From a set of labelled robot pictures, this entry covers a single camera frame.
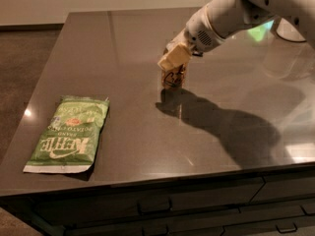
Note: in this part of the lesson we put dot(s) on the green jalapeno chip bag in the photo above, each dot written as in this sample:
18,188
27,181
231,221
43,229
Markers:
70,141

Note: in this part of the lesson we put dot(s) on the black drawer handle lower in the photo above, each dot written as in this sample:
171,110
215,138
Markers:
309,209

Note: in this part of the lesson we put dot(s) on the black drawer handle left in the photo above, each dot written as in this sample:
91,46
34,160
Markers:
154,206

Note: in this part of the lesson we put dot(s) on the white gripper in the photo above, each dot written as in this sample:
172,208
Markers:
197,35

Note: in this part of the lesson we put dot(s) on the black drawer handle right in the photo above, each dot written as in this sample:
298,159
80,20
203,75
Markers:
286,227

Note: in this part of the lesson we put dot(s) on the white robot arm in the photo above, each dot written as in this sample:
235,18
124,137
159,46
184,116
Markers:
228,17

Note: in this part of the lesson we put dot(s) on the orange sparkling water can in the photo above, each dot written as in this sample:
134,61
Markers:
173,79

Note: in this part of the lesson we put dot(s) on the black drawer handle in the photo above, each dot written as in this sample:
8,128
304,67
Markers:
309,209
286,227
154,206

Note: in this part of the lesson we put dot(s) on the dark drawer cabinet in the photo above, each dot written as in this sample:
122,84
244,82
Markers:
229,204

